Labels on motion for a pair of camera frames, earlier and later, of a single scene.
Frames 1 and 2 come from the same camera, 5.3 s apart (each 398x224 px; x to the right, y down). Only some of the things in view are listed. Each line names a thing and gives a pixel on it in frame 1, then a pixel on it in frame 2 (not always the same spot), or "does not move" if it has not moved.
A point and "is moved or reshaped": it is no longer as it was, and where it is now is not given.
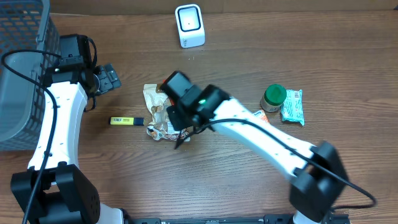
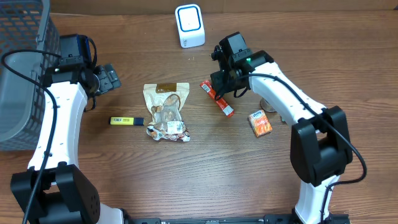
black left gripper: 107,78 does not move
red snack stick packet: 171,101 is moved or reshaped
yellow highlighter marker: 127,121 does not move
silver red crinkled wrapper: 158,134 does not move
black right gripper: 175,118 -> 218,82
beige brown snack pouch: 157,103 does not move
